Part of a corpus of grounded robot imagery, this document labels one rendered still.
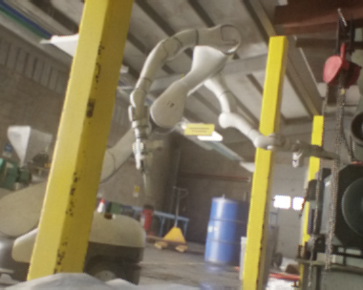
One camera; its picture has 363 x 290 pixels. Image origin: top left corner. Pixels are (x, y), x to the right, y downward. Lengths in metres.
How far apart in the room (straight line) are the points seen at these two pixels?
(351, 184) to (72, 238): 1.72
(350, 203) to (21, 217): 1.65
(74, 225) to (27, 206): 0.84
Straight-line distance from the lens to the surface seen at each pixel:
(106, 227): 1.73
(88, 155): 1.10
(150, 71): 1.87
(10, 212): 1.92
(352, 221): 2.43
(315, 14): 2.77
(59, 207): 1.09
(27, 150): 9.61
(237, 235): 5.77
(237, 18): 10.47
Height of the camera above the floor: 0.33
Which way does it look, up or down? 11 degrees up
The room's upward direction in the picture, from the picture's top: 9 degrees clockwise
